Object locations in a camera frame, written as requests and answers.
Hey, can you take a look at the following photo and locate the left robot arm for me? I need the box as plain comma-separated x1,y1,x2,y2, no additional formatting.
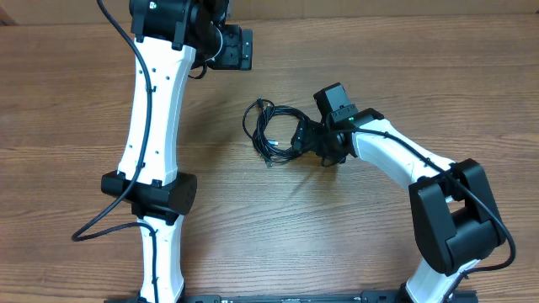
101,0,253,302

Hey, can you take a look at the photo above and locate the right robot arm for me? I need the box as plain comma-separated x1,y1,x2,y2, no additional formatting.
291,83,510,302

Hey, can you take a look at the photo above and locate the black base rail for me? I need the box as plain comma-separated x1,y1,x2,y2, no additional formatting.
104,289,479,303

